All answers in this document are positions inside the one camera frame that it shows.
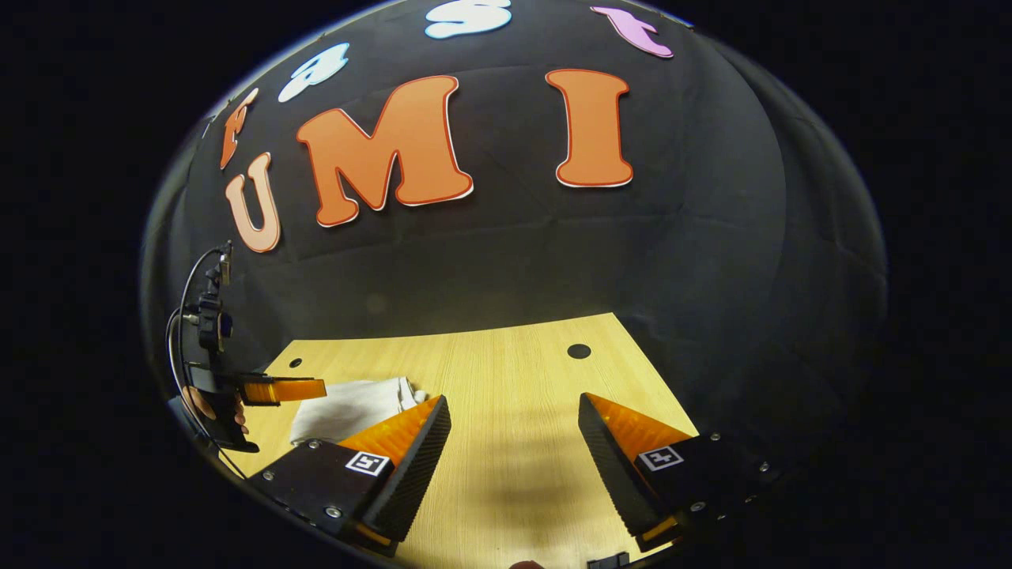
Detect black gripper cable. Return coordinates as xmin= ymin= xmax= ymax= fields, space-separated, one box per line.
xmin=164 ymin=245 xmax=246 ymax=479

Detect white jeans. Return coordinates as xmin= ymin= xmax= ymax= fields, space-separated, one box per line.
xmin=289 ymin=377 xmax=429 ymax=446

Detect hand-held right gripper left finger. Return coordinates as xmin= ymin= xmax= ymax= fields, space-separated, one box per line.
xmin=249 ymin=395 xmax=453 ymax=556

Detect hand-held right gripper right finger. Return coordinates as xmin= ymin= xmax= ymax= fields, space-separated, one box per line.
xmin=577 ymin=393 xmax=780 ymax=552

